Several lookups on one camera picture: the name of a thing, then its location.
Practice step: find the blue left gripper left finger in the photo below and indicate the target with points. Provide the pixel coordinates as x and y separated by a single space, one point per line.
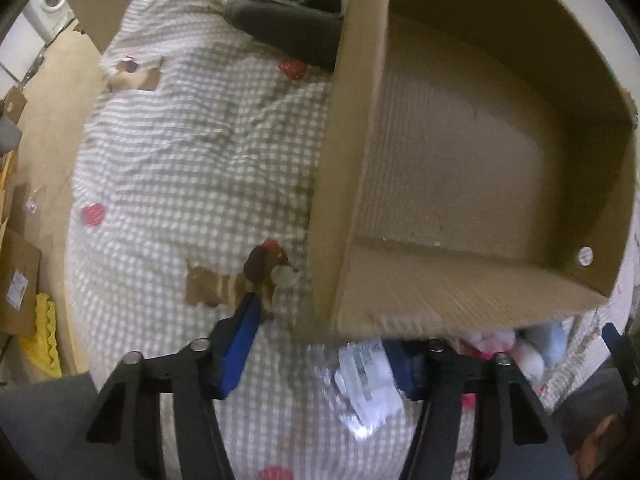
230 344

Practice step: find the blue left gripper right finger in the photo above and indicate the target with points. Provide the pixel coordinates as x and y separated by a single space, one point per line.
408 362

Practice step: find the clear plastic packet with label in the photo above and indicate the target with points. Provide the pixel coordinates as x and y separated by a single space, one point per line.
365 381

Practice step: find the brown cardboard box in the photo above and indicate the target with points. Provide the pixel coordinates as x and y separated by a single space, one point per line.
477 167

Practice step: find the pink soft object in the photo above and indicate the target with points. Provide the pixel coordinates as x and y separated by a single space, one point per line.
486 345

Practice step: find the light blue fluffy sock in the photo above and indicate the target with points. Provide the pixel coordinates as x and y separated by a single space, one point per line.
539 349

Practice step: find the gingham duvet with dog prints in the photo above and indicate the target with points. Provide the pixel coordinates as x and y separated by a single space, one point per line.
220 156

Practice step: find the yellow foam piece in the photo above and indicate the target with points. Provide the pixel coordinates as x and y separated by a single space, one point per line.
41 348

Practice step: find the flat cardboard box on floor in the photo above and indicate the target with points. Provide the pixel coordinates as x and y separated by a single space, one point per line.
20 262

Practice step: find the dark grey blanket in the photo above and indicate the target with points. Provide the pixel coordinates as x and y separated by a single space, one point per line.
308 30

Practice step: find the white washing machine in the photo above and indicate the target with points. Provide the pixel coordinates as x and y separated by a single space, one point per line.
48 17

